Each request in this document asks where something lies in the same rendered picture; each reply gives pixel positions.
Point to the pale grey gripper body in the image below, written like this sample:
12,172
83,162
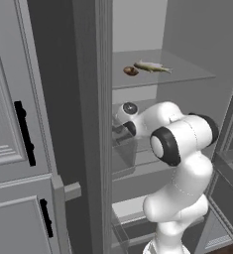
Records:
118,129

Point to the brown mushroom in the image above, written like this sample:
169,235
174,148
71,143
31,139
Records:
130,70

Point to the grey fridge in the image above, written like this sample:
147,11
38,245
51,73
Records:
88,99

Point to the grey-green fish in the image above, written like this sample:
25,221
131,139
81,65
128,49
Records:
151,67

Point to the short grey cupboard door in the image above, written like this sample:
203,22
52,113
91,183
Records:
15,221

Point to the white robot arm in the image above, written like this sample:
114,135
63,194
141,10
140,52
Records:
184,185

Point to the tall grey cupboard door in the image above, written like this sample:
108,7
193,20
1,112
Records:
5,99

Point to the grey fridge door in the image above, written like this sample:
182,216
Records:
229,185

